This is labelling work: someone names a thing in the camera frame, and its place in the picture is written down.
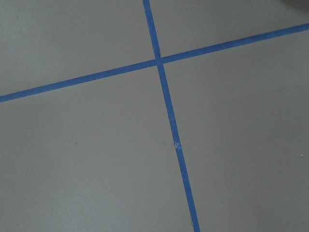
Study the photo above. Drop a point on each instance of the crossing blue tape strip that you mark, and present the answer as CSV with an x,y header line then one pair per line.
x,y
153,62

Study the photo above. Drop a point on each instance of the long blue tape strip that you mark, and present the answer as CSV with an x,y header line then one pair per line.
x,y
171,115

